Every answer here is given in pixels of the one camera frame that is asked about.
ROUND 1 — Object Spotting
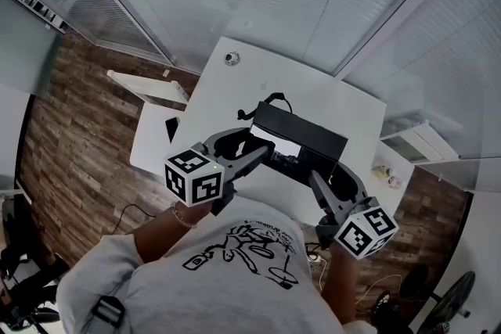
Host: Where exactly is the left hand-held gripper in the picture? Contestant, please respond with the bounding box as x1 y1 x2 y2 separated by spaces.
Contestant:
163 127 276 217

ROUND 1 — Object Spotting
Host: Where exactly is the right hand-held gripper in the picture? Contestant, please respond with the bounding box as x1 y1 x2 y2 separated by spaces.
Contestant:
308 161 400 260

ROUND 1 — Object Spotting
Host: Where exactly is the person's right forearm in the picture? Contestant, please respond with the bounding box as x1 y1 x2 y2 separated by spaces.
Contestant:
320 244 360 325

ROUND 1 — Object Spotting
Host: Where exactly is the person's left forearm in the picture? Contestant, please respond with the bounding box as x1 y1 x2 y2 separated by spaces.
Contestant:
134 201 214 264

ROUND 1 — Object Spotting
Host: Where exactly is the white slatted wooden chair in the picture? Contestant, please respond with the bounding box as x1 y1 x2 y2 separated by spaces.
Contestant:
106 69 189 174
369 111 460 217

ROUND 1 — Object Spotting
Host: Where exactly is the black smartphone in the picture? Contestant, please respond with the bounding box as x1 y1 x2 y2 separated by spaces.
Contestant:
164 116 181 145

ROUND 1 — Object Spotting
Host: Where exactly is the grey printed t-shirt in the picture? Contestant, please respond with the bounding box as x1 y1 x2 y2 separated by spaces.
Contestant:
56 196 346 334

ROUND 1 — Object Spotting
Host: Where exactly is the black office chair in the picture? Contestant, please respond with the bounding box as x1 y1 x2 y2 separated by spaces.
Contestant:
0 199 72 334

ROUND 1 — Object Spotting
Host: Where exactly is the beaded wrist bracelet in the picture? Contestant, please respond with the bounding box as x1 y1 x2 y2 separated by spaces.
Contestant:
170 200 199 231

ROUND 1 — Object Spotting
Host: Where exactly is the white floor cable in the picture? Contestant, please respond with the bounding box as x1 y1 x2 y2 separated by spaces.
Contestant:
354 273 403 307

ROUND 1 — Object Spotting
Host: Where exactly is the black floor cable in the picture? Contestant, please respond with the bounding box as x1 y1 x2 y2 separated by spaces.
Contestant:
112 203 158 236

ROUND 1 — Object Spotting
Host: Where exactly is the black pedestal fan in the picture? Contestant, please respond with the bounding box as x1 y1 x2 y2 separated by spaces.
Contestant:
398 264 478 334

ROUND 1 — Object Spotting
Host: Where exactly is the black strap buckle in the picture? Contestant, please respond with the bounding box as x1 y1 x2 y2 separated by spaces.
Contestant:
91 294 127 329

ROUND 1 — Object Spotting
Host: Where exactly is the white wall shelf rack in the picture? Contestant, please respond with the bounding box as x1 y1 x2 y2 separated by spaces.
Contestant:
1 0 68 35

